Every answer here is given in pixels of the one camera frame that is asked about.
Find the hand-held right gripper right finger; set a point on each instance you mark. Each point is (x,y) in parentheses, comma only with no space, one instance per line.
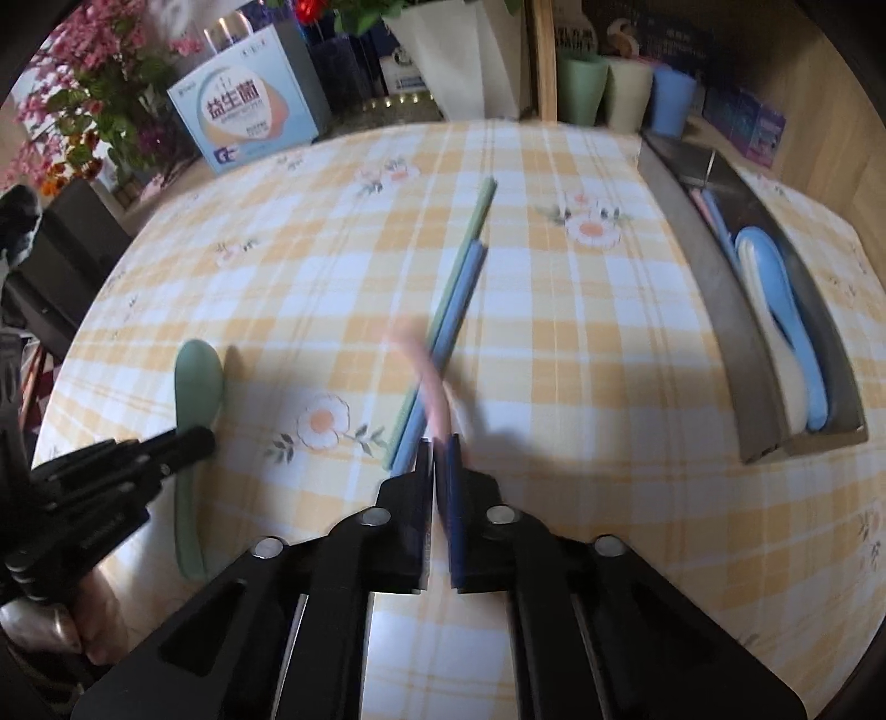
(457,526)

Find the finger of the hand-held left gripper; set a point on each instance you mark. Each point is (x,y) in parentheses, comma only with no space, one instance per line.
(187,443)

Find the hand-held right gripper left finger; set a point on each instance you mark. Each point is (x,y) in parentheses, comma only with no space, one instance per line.
(415,533)

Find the green spoon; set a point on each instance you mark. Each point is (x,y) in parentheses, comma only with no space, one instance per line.
(197,381)

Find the pink chopstick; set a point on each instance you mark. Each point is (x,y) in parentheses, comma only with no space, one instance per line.
(702,208)
(426,381)

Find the blue chopstick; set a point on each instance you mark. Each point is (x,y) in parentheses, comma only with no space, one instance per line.
(457,304)
(720,228)

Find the green chopstick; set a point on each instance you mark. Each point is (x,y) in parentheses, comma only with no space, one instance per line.
(471,235)

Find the metal tray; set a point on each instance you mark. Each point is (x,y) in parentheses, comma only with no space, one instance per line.
(699,277)

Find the cream spoon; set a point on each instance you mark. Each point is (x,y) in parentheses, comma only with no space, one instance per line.
(789,388)

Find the person's left hand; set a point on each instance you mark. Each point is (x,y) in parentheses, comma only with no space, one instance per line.
(104,616)

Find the yellow plaid floral tablecloth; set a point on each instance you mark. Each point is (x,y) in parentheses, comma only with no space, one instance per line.
(588,415)

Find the pale blue printed box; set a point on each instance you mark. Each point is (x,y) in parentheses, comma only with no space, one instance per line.
(242,118)

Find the pink flowering plant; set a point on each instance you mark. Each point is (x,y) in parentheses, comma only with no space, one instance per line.
(104,104)

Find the tall pale blue box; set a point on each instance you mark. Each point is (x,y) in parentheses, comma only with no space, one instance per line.
(304,76)

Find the dark blue patterned box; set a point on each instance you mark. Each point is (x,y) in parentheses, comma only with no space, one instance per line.
(339,76)

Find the blue spoon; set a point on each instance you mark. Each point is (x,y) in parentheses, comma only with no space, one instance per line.
(768,263)

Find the blue box with white label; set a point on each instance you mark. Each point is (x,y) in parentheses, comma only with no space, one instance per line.
(412,73)

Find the green cup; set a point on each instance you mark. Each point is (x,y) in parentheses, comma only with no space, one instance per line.
(581,90)

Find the beige cup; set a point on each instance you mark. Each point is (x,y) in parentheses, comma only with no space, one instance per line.
(626,97)

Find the white faceted vase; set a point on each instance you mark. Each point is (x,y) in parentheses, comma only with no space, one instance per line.
(457,62)

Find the green plant in vase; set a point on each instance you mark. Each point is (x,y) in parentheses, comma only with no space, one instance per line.
(367,14)

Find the blue cup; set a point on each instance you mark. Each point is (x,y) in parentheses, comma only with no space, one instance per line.
(675,104)

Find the dark picture box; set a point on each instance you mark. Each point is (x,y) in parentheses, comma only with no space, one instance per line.
(664,38)

